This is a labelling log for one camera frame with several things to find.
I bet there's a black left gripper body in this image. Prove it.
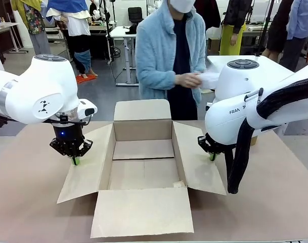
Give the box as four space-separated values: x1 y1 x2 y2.
53 115 84 150

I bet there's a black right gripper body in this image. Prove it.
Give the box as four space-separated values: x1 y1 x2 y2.
205 134 229 153

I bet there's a white foam wrap sheet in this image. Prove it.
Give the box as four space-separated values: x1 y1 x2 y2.
194 64 222 91

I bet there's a large brown cardboard box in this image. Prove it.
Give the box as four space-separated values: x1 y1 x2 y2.
57 99 227 238

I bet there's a person's right forearm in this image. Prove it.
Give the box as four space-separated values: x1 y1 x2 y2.
136 68 177 90

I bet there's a person's right hand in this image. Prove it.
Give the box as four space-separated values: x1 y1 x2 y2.
175 72 203 89

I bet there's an orange cloth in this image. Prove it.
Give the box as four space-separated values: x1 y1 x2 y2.
76 74 97 85

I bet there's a black stand pole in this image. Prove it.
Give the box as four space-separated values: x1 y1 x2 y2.
105 0 115 64

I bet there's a person in blue fleece coat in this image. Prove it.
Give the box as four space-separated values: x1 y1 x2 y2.
135 0 207 121

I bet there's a person in white shirt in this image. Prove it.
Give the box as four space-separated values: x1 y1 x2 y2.
46 0 98 78

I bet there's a person in yellow skirt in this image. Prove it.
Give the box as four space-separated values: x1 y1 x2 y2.
219 0 253 56

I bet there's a white standing desk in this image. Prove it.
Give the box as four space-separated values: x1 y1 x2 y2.
109 25 140 87

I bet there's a person in floral shirt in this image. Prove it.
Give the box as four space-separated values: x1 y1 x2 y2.
11 0 52 55

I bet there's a small white background robot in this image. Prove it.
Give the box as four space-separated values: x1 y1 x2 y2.
89 2 107 21

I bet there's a white desk with slanted legs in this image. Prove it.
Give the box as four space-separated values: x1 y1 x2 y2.
0 21 29 54

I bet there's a person in dark clothes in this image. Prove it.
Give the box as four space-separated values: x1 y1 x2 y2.
261 0 295 60

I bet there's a person in dark red coat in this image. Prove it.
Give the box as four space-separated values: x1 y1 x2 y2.
194 0 222 29

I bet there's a black office chair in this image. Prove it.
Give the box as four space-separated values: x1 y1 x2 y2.
127 7 146 26

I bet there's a black tripod pole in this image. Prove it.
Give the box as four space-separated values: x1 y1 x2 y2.
254 0 275 57

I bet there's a person in light blue shirt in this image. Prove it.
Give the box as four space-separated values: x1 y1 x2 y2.
279 0 308 73

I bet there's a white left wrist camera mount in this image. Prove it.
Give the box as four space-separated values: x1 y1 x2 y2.
77 100 98 118

